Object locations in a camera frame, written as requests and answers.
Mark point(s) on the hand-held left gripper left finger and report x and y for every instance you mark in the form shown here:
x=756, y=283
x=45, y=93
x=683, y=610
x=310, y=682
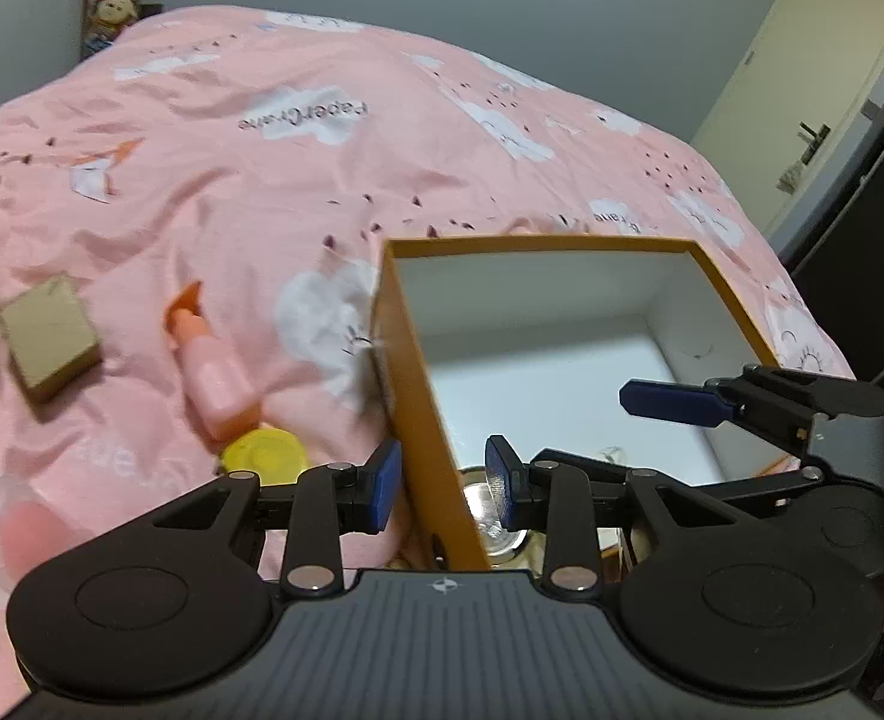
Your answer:
x=385, y=484

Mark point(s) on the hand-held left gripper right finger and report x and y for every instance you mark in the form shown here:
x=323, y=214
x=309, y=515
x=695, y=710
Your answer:
x=503, y=487

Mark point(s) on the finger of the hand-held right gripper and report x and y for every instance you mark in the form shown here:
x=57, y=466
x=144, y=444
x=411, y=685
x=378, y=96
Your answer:
x=757, y=491
x=667, y=401

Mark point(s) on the orange cardboard box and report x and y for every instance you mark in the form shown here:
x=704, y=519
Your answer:
x=419, y=390

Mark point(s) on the pink bottle with orange cap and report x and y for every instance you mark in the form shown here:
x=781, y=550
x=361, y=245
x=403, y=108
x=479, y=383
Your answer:
x=217, y=382

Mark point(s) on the clear plastic cup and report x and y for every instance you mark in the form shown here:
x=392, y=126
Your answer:
x=29, y=540

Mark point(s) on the small brown cardboard box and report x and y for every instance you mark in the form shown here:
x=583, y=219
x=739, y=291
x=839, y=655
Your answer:
x=51, y=337

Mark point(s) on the silver metal can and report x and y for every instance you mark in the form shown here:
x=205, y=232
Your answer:
x=474, y=502

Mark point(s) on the yellow round lid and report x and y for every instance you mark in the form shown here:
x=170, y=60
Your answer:
x=262, y=454

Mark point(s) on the pink printed blanket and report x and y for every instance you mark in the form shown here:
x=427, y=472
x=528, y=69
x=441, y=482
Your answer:
x=262, y=187

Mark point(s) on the cream door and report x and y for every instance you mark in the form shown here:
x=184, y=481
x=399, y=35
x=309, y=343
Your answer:
x=787, y=52

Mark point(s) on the stack of plush toys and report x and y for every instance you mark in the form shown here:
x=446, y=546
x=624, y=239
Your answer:
x=115, y=7

